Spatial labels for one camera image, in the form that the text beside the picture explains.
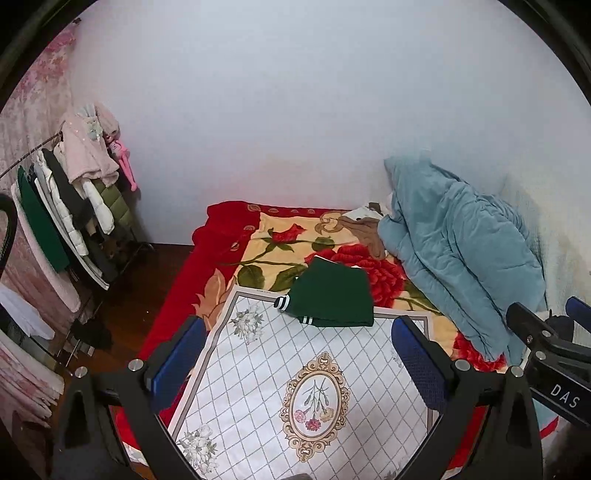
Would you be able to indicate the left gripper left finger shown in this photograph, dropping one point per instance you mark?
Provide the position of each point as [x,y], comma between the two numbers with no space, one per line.
[87,445]

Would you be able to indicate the white patterned mat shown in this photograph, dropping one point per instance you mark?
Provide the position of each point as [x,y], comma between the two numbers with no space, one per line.
[270,398]

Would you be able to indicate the light blue quilt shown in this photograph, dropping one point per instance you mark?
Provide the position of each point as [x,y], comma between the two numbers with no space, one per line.
[467,252]

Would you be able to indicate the clothes rack with garments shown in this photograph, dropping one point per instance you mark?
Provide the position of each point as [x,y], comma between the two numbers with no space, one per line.
[81,212]

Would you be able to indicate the green white varsity jacket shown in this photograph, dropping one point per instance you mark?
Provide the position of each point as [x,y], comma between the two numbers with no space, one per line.
[329,294]

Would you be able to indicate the red floral blanket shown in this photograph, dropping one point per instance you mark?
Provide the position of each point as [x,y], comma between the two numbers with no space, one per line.
[265,248]

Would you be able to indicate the brown garment on bed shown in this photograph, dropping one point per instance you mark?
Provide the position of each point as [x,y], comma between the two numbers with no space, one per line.
[366,231]

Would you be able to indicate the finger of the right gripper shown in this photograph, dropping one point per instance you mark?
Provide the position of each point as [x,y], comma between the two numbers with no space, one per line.
[579,311]

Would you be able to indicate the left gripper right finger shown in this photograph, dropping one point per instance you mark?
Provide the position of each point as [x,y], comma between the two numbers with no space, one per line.
[487,426]

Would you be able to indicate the pink floral curtain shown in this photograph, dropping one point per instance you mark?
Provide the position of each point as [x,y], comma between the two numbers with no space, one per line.
[38,295]

